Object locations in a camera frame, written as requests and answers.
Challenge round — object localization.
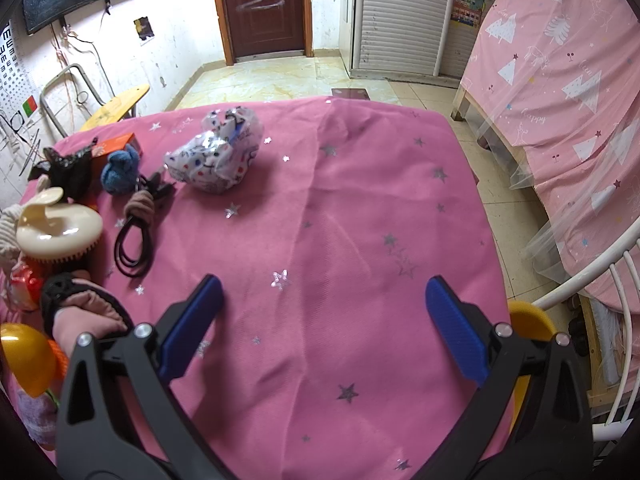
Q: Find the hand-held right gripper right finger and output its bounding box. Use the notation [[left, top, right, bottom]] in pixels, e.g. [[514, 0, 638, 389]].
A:
[[425, 275, 596, 480]]

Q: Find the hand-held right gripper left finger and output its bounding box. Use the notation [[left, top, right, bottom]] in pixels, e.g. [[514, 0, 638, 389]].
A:
[[55, 274, 226, 480]]

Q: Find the cream scalp brush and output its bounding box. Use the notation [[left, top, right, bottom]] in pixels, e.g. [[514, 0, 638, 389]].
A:
[[15, 187, 104, 263]]

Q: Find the yellow plastic basin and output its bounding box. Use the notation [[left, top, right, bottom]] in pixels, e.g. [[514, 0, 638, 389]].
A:
[[507, 300, 558, 441]]

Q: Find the brown scrunchie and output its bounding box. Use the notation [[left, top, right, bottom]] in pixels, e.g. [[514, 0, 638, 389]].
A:
[[125, 192, 160, 221]]

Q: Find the orange mesh piece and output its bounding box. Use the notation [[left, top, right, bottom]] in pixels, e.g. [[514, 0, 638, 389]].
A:
[[47, 339, 69, 378]]

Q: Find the pink star tablecloth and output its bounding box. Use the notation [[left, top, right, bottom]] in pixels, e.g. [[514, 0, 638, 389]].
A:
[[10, 97, 516, 480]]

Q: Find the white dotted plastic bag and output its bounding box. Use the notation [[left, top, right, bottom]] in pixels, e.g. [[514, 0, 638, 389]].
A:
[[164, 106, 264, 195]]

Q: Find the red plastic wrapper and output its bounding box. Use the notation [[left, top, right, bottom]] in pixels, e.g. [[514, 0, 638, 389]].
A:
[[7, 260, 48, 311]]

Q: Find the blue plush toy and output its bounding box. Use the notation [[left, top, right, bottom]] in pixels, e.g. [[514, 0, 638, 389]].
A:
[[101, 144, 142, 195]]

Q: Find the purple knitted cloth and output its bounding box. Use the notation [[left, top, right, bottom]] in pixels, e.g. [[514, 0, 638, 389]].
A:
[[15, 387, 60, 451]]

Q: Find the long orange box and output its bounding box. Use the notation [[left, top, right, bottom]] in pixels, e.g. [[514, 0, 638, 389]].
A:
[[92, 132, 144, 161]]

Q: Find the beige knitted sock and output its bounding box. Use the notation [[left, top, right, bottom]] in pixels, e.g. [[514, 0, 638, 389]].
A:
[[0, 203, 26, 266]]

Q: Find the yellow seat folding chair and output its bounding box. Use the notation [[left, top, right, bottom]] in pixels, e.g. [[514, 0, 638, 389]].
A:
[[40, 63, 151, 138]]

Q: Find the pink tree print curtain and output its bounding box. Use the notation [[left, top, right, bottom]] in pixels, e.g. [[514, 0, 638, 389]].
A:
[[460, 0, 640, 321]]

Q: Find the dark red floor scale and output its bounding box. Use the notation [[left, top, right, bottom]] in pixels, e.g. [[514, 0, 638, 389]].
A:
[[331, 87, 373, 103]]

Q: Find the white eye chart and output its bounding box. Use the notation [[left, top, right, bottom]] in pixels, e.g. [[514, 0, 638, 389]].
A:
[[0, 20, 38, 126]]

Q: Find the white louvered wardrobe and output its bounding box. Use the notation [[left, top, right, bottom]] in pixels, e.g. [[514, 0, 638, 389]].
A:
[[339, 0, 501, 81]]

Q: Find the dark brown door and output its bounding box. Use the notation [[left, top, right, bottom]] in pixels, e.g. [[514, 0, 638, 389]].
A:
[[210, 0, 314, 65]]

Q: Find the black cable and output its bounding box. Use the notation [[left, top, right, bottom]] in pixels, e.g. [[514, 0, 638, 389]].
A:
[[114, 170, 177, 278]]

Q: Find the white metal tube frame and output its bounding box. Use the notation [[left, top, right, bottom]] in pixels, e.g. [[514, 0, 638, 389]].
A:
[[530, 220, 640, 443]]

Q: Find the wooden bed frame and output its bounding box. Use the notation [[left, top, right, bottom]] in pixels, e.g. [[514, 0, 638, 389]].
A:
[[451, 80, 526, 161]]

